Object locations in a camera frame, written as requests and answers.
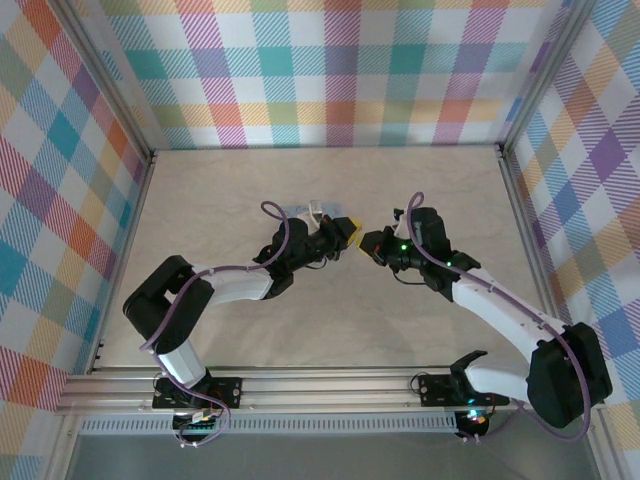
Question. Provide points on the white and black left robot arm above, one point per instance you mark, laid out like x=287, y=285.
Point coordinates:
x=235, y=287

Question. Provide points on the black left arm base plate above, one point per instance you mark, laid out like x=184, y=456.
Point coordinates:
x=227, y=390

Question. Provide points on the aluminium frame post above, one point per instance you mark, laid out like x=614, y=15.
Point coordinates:
x=545, y=75
x=107, y=75

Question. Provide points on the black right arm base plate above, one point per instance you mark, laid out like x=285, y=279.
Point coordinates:
x=435, y=387

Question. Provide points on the aluminium side rail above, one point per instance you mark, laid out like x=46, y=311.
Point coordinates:
x=530, y=235
x=122, y=260

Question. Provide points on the aluminium mounting rail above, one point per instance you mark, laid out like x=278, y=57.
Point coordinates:
x=325, y=387

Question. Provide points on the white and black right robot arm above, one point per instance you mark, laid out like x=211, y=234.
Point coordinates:
x=490, y=305

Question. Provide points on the light blue cartoon diary box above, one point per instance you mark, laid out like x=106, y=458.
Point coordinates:
x=332, y=206

